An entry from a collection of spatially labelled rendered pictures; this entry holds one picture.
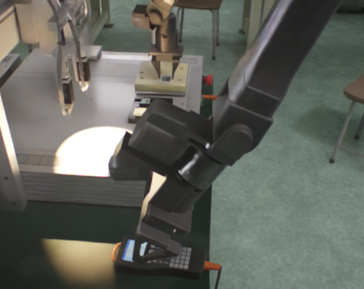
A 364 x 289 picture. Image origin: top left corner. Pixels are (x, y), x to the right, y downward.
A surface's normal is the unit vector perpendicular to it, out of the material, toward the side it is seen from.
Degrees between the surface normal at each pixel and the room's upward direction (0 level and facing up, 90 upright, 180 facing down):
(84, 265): 0
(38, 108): 0
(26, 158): 0
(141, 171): 90
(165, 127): 90
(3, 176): 90
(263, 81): 77
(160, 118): 91
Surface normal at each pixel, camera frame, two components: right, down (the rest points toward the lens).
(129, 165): -0.07, 0.58
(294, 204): 0.02, -0.81
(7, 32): 1.00, 0.06
